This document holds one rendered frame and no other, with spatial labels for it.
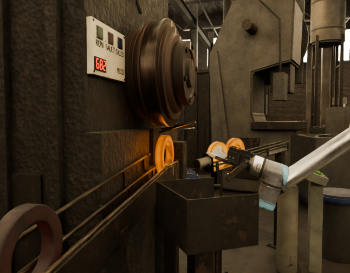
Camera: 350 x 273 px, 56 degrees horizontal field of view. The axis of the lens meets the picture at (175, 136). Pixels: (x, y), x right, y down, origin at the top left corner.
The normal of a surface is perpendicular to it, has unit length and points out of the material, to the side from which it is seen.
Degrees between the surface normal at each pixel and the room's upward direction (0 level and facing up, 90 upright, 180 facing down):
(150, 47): 71
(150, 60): 84
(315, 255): 90
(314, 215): 90
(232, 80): 90
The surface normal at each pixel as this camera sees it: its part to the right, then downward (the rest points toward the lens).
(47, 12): -0.25, 0.05
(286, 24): -0.48, 0.04
